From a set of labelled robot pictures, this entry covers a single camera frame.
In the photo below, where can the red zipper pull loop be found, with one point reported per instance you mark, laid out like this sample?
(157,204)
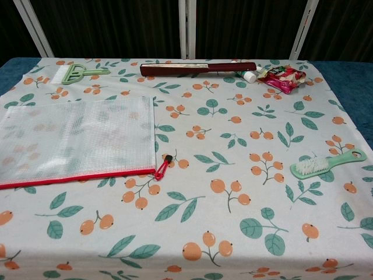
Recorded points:
(168,159)

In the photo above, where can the white mesh zipper pouch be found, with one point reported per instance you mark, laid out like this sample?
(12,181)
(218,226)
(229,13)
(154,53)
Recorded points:
(73,137)

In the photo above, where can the floral orange fruit tablecloth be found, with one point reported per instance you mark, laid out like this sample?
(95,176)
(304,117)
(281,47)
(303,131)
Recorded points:
(218,181)

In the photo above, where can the dark red long box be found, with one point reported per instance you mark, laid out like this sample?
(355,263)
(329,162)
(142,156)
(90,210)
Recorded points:
(175,70)

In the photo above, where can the green tube with white cap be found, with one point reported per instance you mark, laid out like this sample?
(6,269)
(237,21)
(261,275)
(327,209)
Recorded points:
(250,76)

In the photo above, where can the red snack pouch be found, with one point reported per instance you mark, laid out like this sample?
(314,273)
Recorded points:
(281,80)

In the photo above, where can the green fan-shaped brush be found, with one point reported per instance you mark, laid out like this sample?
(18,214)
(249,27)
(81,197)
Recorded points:
(74,75)

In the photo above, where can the black pleated curtain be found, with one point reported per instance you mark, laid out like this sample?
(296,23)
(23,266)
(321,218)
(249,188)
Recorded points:
(116,29)

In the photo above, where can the blue table cover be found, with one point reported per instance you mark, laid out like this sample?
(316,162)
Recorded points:
(344,76)

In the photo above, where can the white upright frame post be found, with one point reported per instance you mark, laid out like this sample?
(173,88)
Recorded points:
(187,29)

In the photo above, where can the white slanted frame post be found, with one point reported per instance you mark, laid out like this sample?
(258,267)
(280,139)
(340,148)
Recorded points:
(303,29)
(33,27)

